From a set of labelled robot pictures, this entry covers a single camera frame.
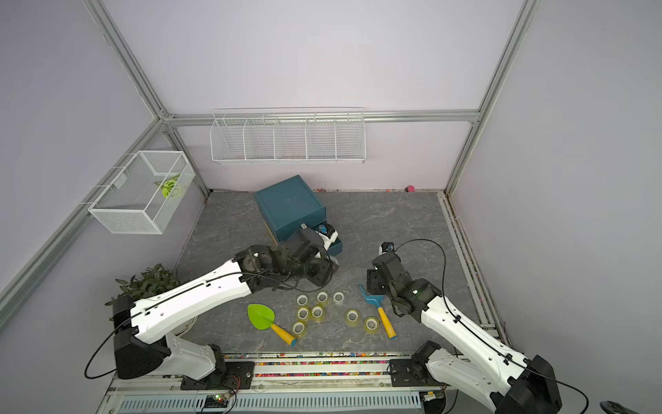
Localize teal three-drawer cabinet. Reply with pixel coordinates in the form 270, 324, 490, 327
254, 175, 332, 243

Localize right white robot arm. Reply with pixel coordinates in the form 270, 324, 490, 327
372, 252, 562, 413

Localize green toy shovel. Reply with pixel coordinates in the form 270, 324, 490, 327
247, 304, 297, 346

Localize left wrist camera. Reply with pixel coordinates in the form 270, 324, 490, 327
315, 222, 338, 250

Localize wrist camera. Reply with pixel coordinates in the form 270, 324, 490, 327
379, 241, 397, 255
315, 222, 338, 250

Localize white mesh wall basket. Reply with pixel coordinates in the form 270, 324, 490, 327
88, 150, 195, 235

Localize green toy in basket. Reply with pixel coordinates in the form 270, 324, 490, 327
155, 174, 181, 199

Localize blue toy rake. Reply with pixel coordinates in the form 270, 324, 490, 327
359, 285, 397, 339

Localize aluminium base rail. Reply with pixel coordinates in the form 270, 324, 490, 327
102, 351, 539, 402

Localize white vent grille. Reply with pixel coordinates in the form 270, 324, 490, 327
113, 392, 424, 413

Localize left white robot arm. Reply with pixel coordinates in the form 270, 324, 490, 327
112, 224, 338, 389

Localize green potted plant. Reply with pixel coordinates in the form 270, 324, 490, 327
105, 263, 181, 306

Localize white wire wall shelf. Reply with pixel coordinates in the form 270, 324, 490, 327
210, 107, 367, 164

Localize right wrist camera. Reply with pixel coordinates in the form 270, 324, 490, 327
379, 241, 397, 255

